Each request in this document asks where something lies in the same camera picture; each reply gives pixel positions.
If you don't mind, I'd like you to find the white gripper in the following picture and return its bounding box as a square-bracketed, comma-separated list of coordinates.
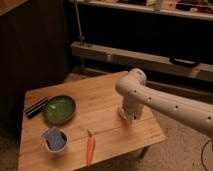
[118, 105, 143, 123]

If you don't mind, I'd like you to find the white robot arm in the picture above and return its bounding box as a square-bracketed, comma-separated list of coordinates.
[115, 68, 213, 138]

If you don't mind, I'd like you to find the orange carrot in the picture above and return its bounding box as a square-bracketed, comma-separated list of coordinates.
[86, 131, 96, 166]

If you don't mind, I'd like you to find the grey metal beam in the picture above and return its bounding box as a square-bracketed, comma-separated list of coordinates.
[71, 42, 213, 82]

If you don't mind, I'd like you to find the wooden table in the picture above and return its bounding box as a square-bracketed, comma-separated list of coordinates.
[18, 72, 165, 171]

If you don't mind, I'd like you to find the green plate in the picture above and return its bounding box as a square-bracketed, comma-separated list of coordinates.
[42, 95, 76, 125]

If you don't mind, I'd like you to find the white cup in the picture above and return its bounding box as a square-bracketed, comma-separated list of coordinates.
[42, 127, 68, 155]

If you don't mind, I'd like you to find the blue sponge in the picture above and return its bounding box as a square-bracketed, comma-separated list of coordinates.
[44, 127, 65, 151]

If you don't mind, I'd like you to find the metal pole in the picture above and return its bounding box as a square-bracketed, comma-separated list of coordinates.
[74, 0, 85, 46]

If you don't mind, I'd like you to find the black handle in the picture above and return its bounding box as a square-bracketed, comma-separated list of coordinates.
[169, 58, 200, 68]

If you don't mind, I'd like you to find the black cable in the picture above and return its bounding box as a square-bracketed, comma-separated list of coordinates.
[200, 139, 213, 171]

